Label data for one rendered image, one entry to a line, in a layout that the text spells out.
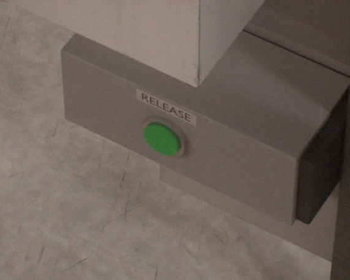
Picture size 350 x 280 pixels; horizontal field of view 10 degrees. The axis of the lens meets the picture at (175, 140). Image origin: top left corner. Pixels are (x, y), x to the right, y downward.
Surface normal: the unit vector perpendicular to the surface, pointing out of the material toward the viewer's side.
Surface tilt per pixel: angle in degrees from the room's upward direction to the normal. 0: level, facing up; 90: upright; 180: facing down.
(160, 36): 90
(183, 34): 90
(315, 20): 90
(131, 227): 0
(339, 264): 90
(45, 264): 0
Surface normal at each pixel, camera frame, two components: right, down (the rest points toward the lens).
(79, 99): -0.52, 0.67
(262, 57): 0.00, -0.62
